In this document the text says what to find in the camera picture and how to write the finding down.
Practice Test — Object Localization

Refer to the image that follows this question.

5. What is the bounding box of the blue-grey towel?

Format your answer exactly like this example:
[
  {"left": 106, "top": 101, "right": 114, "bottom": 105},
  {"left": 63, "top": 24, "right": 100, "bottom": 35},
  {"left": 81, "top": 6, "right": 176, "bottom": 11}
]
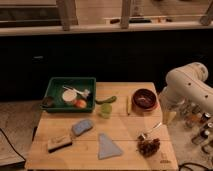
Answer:
[{"left": 98, "top": 133, "right": 123, "bottom": 160}]

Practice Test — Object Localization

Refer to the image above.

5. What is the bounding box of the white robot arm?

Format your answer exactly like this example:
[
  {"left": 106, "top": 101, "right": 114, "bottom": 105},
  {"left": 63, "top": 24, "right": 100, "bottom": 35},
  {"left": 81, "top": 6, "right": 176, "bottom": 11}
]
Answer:
[{"left": 159, "top": 62, "right": 213, "bottom": 124}]

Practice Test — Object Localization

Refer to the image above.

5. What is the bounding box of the green plastic cup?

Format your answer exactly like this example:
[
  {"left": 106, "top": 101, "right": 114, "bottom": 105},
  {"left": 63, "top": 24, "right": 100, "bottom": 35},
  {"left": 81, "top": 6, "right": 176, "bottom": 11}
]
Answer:
[{"left": 99, "top": 103, "right": 112, "bottom": 119}]

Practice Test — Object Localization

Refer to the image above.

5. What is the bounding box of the green pea pod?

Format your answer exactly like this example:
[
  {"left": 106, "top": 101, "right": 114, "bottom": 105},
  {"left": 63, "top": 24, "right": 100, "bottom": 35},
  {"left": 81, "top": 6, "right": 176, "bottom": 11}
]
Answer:
[{"left": 95, "top": 96, "right": 117, "bottom": 105}]

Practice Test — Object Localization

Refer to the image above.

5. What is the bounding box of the white dish brush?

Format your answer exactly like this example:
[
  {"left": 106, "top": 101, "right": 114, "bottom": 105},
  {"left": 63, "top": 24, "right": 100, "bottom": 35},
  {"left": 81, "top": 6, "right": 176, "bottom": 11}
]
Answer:
[{"left": 63, "top": 85, "right": 91, "bottom": 99}]

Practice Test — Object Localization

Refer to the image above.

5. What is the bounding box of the yellow pencil stick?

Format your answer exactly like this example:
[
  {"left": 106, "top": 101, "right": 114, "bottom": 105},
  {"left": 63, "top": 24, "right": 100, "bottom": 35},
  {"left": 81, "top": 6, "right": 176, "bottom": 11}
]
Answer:
[{"left": 126, "top": 96, "right": 131, "bottom": 115}]

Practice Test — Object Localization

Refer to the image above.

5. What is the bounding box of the orange fruit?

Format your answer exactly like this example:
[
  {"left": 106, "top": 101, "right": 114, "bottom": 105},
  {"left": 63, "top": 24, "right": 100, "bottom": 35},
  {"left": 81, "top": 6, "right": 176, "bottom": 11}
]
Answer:
[{"left": 75, "top": 99, "right": 87, "bottom": 108}]

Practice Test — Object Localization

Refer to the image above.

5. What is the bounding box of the white round container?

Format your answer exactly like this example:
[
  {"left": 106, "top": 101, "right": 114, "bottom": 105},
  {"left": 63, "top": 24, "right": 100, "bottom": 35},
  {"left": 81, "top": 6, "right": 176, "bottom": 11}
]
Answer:
[{"left": 62, "top": 90, "right": 77, "bottom": 104}]

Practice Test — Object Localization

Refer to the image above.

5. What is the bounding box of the dark red bowl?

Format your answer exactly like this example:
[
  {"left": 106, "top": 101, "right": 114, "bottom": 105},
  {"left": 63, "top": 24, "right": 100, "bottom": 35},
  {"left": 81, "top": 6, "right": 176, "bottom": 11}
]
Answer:
[{"left": 132, "top": 88, "right": 157, "bottom": 111}]

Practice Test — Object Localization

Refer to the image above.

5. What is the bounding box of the green plastic tray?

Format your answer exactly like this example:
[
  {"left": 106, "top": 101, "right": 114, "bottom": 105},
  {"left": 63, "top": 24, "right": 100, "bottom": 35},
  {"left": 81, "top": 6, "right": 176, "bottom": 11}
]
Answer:
[{"left": 41, "top": 77, "right": 96, "bottom": 113}]

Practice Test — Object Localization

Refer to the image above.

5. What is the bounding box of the blue sponge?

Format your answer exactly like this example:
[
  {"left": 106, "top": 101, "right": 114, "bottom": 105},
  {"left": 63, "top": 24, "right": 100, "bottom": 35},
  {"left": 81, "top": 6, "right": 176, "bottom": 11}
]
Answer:
[{"left": 72, "top": 119, "right": 93, "bottom": 136}]

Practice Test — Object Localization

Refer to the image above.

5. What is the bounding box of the dark round object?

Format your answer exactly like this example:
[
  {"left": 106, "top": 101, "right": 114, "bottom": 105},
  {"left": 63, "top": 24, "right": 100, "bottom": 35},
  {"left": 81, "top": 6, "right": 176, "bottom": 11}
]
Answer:
[{"left": 41, "top": 96, "right": 54, "bottom": 108}]

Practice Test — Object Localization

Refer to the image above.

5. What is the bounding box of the metal spoon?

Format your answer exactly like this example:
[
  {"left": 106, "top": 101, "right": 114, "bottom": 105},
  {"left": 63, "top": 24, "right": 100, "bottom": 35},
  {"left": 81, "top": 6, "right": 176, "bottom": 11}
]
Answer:
[{"left": 138, "top": 122, "right": 162, "bottom": 140}]

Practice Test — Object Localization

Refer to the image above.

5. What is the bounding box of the brown pine cone cluster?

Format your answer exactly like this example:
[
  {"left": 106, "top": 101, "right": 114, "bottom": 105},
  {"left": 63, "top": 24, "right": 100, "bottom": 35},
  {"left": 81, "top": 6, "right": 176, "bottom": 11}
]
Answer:
[{"left": 137, "top": 138, "right": 160, "bottom": 157}]

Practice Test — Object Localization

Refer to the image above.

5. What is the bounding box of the wooden scrub brush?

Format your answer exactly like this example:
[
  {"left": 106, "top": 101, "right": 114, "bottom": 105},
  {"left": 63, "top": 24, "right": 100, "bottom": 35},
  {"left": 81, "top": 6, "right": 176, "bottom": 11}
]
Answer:
[{"left": 47, "top": 134, "right": 72, "bottom": 153}]

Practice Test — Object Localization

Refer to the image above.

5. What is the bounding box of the spice jar rack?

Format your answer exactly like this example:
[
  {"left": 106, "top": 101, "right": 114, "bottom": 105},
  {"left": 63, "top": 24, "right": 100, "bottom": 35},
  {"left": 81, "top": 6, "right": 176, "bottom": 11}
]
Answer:
[{"left": 181, "top": 103, "right": 212, "bottom": 145}]

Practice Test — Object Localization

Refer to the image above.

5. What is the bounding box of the black cable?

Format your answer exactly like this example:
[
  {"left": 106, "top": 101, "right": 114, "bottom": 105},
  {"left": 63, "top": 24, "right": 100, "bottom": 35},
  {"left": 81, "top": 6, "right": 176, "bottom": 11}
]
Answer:
[{"left": 0, "top": 127, "right": 27, "bottom": 163}]

